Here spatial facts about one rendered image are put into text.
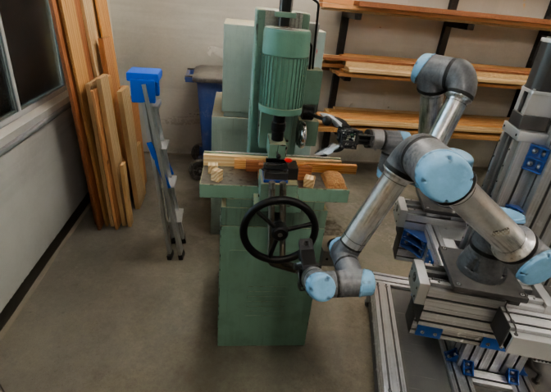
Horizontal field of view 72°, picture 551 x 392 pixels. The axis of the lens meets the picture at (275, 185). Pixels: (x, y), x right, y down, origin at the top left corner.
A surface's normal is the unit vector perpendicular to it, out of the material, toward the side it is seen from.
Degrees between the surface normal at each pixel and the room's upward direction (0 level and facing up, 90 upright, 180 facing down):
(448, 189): 85
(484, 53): 90
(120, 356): 0
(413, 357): 0
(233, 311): 90
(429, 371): 0
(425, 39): 90
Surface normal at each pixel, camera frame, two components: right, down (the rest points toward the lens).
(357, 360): 0.09, -0.89
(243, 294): 0.08, 0.46
